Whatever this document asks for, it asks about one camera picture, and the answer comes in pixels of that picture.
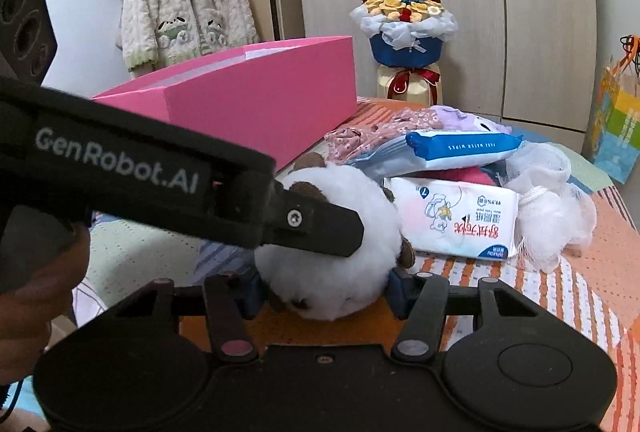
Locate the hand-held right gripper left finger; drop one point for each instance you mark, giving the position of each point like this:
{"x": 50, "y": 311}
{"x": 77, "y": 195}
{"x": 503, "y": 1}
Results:
{"x": 251, "y": 294}

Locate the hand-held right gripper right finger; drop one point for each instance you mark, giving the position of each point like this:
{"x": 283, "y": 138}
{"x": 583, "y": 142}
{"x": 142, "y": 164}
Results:
{"x": 398, "y": 293}

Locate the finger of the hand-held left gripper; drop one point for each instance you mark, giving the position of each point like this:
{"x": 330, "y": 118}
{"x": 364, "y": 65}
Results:
{"x": 320, "y": 224}

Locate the white tissue pack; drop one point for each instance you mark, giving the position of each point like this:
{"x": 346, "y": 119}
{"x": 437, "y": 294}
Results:
{"x": 450, "y": 219}

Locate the pink floral cloth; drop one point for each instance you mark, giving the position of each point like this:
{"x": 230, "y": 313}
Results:
{"x": 360, "y": 137}

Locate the pink cardboard box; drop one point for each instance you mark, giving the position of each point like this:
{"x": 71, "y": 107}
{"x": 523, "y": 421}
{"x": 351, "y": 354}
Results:
{"x": 260, "y": 102}

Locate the blue wet wipes pack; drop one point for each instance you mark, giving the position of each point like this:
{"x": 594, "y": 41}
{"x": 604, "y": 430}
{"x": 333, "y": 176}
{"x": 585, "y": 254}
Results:
{"x": 460, "y": 148}

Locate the white mesh bath pouf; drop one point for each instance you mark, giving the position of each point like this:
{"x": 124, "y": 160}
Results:
{"x": 550, "y": 212}

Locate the purple white plush pouch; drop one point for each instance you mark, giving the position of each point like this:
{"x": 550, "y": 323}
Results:
{"x": 460, "y": 117}

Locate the person's left hand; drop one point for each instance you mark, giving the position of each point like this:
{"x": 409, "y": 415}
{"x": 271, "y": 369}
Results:
{"x": 30, "y": 322}

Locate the patchwork bed sheet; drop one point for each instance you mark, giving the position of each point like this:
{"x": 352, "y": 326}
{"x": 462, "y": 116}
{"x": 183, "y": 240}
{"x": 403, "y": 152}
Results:
{"x": 575, "y": 302}

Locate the yellow flower bouquet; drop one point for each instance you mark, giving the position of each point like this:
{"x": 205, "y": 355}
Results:
{"x": 405, "y": 47}

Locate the colourful gift bag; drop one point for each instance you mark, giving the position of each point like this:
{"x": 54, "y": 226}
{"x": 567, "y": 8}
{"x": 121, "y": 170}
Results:
{"x": 617, "y": 122}

